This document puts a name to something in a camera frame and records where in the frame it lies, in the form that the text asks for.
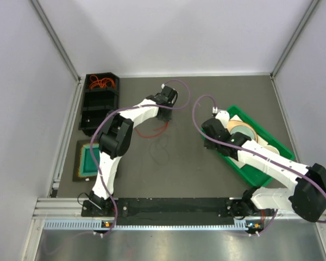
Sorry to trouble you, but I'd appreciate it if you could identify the white square board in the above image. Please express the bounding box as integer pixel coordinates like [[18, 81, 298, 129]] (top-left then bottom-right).
[[229, 115, 269, 146]]

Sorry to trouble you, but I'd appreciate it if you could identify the aluminium front frame rail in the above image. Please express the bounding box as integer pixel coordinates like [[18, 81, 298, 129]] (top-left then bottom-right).
[[32, 197, 326, 220]]

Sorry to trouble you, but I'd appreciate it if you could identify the red thin cable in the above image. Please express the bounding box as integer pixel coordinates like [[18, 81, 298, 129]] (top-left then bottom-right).
[[134, 121, 169, 138]]

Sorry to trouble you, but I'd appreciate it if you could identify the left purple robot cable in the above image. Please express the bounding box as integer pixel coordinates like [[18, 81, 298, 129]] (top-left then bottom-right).
[[89, 79, 191, 237]]

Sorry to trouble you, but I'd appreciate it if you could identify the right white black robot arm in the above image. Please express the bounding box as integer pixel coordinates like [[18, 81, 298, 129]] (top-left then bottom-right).
[[202, 107, 326, 222]]

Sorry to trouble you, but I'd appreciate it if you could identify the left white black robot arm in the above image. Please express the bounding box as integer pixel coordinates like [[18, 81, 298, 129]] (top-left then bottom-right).
[[89, 84, 178, 216]]

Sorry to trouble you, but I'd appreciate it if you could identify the grey thin cable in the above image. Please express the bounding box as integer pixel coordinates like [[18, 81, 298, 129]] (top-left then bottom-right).
[[148, 135, 171, 165]]

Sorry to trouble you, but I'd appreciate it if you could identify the black compartment organizer bin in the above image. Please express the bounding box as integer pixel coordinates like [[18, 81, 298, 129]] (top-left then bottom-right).
[[79, 72, 120, 136]]

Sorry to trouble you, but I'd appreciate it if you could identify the grey slotted cable duct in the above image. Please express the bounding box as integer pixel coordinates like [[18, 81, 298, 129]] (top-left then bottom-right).
[[43, 219, 262, 232]]

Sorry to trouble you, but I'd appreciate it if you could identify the orange thin cable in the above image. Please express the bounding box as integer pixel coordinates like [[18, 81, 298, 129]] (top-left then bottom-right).
[[88, 74, 117, 90]]

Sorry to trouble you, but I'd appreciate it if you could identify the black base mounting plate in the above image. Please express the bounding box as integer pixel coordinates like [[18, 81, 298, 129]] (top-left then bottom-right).
[[81, 197, 275, 218]]

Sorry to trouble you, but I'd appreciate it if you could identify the beige painted ceramic plate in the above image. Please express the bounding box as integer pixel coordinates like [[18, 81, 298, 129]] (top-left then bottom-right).
[[227, 120, 258, 142]]

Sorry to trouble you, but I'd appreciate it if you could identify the small beige cup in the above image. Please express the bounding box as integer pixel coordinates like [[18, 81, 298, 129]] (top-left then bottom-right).
[[264, 145, 280, 155]]

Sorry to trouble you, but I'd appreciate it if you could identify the teal sponge on black tray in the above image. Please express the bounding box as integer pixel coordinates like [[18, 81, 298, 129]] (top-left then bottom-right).
[[72, 140, 98, 182]]

